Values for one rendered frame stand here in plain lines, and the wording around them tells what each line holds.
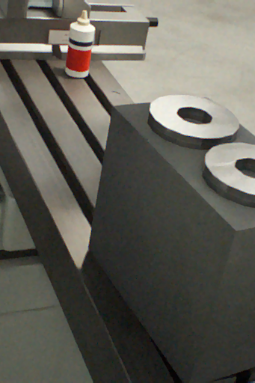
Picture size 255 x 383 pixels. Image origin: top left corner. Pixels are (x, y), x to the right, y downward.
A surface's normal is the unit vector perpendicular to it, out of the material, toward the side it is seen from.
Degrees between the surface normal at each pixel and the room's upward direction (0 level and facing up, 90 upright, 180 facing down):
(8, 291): 90
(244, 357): 90
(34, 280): 90
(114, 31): 90
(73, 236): 0
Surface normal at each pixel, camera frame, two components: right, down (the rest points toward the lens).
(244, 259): 0.46, 0.54
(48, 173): 0.16, -0.83
